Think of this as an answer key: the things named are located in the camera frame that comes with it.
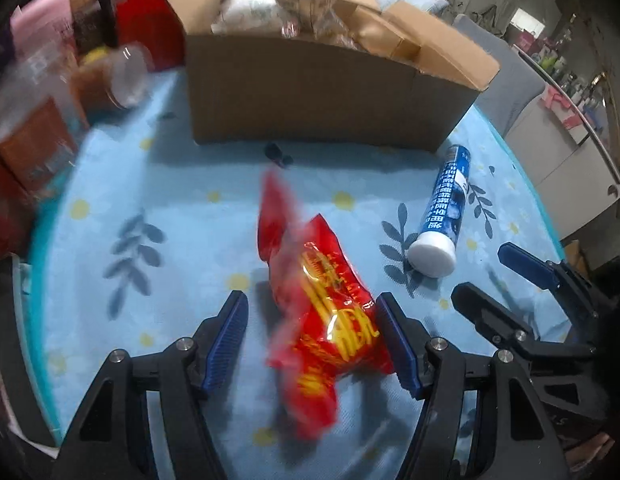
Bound blue tablet tube white cap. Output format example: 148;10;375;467
406;144;470;278

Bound red yellow-print snack bag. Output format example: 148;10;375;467
257;171;394;439

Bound white line-drawn snack bag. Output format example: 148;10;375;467
210;0;298;36

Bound blue floral tablecloth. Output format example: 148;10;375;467
29;72;569;479

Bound grey padded chair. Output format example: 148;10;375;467
453;14;545;138

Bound clear jar orange label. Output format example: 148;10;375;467
0;49;89;195

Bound tipped clear brown jar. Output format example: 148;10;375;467
71;44;153;114

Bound large open cardboard box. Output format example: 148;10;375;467
166;0;500;152

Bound red plastic container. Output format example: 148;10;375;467
116;0;184;72

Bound black printed snack bag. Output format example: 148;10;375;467
69;0;112;56

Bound pink lidded bottle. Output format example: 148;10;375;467
10;0;76;58

